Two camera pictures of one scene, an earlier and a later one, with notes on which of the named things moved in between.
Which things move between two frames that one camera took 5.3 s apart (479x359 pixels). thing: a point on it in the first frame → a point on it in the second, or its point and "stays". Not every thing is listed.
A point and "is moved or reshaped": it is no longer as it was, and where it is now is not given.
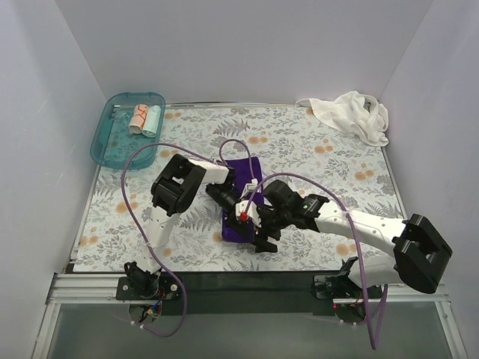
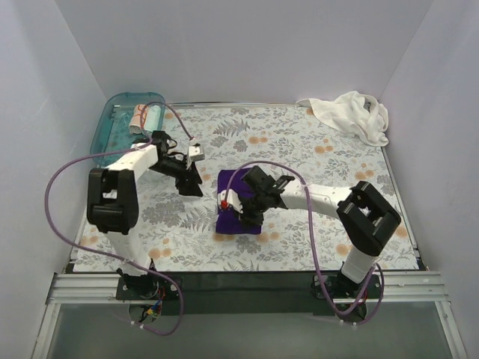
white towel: (355, 113) stays
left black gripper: (232, 204) → (185, 176)
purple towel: (240, 222) is moved or reshaped
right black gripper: (269, 227) → (250, 203)
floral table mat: (290, 142) stays
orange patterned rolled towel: (139, 114) stays
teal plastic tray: (129, 121) stays
